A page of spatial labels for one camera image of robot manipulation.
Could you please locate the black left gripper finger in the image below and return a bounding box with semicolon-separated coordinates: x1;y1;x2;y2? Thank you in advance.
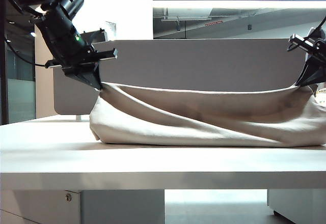
93;61;103;91
62;67;101;91

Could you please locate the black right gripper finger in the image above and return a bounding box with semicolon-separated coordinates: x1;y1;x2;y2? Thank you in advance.
300;67;326;87
295;55;319;87

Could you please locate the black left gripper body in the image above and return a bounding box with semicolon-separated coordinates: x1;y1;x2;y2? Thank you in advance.
45;47;118;69

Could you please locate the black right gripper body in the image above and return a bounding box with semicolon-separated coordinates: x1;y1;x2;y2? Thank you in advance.
287;29;326;59

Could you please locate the beige T-shirt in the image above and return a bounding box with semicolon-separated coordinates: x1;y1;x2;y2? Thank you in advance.
89;81;326;148

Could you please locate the white printed snack bag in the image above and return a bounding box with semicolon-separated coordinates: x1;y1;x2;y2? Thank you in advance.
314;81;326;102

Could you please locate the dark framed glass door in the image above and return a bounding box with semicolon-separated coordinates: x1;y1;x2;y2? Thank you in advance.
0;5;36;126

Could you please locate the long ceiling light strip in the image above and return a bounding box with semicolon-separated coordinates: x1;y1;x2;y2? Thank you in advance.
152;0;326;9

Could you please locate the grey desk partition panel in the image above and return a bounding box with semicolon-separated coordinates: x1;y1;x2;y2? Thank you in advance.
53;38;310;115

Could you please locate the white drawer cabinet with lock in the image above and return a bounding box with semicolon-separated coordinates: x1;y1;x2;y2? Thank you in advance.
0;189;166;224

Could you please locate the white wall switch plate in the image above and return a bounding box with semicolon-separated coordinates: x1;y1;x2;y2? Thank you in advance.
105;21;117;41

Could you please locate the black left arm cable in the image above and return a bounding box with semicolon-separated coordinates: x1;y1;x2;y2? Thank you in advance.
4;38;49;67

